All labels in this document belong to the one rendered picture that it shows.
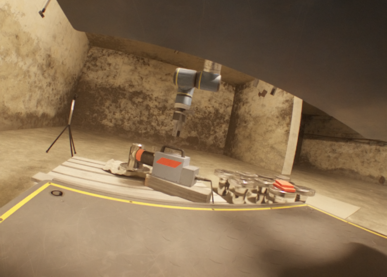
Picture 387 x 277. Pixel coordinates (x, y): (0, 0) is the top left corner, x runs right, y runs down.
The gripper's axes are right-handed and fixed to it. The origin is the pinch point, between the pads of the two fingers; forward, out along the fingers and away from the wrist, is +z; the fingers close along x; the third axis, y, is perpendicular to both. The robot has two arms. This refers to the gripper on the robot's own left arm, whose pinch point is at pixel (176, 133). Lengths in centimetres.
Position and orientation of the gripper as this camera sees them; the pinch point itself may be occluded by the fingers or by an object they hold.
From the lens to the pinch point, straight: 119.0
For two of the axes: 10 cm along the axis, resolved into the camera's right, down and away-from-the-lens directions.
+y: -9.4, -1.9, 2.8
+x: -2.7, -0.7, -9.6
